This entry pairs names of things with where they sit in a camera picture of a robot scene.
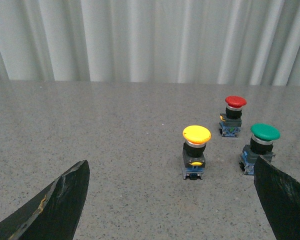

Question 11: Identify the white corrugated curtain backdrop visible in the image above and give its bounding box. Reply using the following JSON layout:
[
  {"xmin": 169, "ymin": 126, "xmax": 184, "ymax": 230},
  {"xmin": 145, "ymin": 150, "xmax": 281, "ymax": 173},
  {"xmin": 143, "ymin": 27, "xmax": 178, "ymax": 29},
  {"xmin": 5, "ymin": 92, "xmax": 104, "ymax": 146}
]
[{"xmin": 0, "ymin": 0, "xmax": 300, "ymax": 86}]

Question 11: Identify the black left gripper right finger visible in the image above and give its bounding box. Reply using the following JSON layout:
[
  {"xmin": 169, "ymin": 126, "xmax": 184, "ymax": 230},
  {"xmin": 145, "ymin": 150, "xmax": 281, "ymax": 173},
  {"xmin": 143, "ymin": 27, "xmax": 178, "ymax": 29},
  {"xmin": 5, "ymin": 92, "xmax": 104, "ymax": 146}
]
[{"xmin": 254, "ymin": 155, "xmax": 300, "ymax": 240}]

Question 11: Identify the green mushroom push button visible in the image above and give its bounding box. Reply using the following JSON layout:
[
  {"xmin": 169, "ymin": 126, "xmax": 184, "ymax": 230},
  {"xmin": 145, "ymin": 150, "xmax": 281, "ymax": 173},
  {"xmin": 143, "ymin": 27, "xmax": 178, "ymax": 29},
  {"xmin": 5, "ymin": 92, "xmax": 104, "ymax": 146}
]
[{"xmin": 239, "ymin": 123, "xmax": 281, "ymax": 176}]

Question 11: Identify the yellow mushroom push button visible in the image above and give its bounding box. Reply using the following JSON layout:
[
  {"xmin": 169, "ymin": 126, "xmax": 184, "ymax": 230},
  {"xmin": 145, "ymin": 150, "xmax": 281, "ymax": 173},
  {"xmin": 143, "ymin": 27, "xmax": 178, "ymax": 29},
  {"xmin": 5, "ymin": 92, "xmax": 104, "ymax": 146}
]
[{"xmin": 182, "ymin": 125, "xmax": 212, "ymax": 180}]

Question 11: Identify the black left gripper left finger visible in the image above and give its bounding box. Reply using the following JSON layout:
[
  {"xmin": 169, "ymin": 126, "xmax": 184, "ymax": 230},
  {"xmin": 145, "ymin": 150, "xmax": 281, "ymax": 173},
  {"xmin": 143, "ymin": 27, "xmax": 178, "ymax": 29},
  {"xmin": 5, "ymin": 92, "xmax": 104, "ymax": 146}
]
[{"xmin": 0, "ymin": 160, "xmax": 90, "ymax": 240}]

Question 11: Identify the red mushroom push button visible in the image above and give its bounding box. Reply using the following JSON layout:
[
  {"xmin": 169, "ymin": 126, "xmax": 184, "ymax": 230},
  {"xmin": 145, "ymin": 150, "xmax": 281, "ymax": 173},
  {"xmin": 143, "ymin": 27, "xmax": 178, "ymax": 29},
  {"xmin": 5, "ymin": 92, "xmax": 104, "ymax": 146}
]
[{"xmin": 219, "ymin": 95, "xmax": 247, "ymax": 138}]

